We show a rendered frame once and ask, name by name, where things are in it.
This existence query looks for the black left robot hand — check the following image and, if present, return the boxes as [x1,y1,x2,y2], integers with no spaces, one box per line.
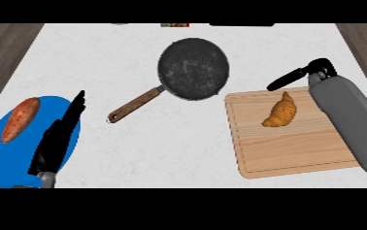
[26,89,88,178]

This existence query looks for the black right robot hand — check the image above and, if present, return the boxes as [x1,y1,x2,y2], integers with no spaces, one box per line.
[265,57,341,92]

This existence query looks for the golden brown croissant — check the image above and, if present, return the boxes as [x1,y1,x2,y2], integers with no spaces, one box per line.
[259,90,299,128]

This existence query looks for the wooden cutting board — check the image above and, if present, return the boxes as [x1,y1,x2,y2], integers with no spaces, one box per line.
[224,85,363,180]

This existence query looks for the blue oval placemat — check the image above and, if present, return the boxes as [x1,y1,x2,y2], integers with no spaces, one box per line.
[0,95,82,189]

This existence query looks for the orange sweet potato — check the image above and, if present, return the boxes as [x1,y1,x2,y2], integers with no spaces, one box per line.
[2,96,43,145]

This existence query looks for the red and green box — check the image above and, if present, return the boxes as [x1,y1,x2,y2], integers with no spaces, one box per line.
[160,22,191,28]

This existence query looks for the black pan with wooden handle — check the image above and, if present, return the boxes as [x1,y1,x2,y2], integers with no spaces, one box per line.
[107,37,231,124]

